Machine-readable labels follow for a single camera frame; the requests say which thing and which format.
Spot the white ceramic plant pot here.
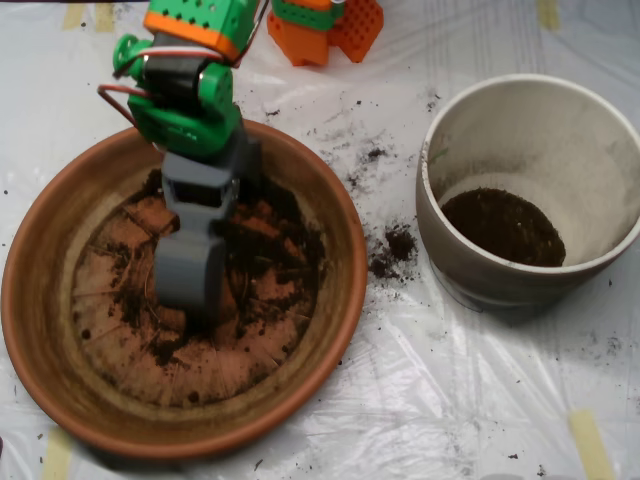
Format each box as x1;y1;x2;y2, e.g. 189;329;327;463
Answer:
415;73;640;311

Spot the clear plastic cover sheet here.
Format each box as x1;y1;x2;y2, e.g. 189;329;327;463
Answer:
0;0;640;480

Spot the dark potting soil layer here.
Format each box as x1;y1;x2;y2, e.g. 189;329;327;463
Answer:
440;188;567;268

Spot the orange and green robot base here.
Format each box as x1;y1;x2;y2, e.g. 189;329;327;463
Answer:
267;0;385;67

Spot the terracotta clay saucer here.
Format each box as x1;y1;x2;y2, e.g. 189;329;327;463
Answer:
0;113;369;461

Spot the small spilled soil clump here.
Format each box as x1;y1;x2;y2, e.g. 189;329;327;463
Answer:
367;223;420;286

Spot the beige masking tape strip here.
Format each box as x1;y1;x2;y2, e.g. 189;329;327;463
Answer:
569;408;616;480
94;3;116;34
62;3;85;31
42;427;75;480
537;0;561;30

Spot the dark potting soil pile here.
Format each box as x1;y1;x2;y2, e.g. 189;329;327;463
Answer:
107;169;331;366

